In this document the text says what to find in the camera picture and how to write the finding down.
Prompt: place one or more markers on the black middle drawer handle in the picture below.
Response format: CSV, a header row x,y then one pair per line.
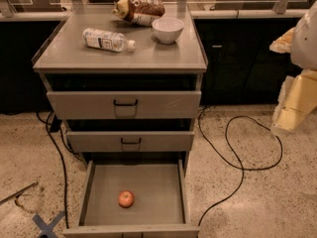
x,y
131,141

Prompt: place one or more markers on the dark lower wall cabinets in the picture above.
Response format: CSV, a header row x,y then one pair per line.
x,y
241,67

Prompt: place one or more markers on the black top drawer handle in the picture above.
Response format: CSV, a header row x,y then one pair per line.
x,y
125,104

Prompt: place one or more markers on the white ceramic bowl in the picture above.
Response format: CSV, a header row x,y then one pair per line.
x,y
167,29

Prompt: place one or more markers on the grey metal drawer cabinet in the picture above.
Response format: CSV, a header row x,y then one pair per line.
x,y
67,64

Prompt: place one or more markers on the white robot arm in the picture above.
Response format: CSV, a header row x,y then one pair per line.
x,y
303,51

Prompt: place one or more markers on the black drawer handle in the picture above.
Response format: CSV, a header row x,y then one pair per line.
x,y
131,141
125,104

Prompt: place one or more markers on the metal bar on floor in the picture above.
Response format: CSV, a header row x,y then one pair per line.
x,y
18,193

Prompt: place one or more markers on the brown chip bag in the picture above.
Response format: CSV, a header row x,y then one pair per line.
x,y
139,12

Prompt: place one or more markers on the grey open bottom drawer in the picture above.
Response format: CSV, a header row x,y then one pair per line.
x,y
159,209

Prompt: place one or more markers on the grey top drawer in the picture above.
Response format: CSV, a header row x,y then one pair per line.
x,y
71,105

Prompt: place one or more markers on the blue tape cross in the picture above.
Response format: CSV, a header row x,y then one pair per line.
x,y
46,229

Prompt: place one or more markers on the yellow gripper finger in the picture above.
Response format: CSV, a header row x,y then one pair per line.
x,y
297,98
283,44

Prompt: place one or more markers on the grey middle drawer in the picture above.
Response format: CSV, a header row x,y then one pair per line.
x,y
97,142

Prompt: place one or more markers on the red apple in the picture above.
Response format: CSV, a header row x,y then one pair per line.
x,y
126,199

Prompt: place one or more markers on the clear plastic water bottle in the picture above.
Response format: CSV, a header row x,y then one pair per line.
x,y
107,40

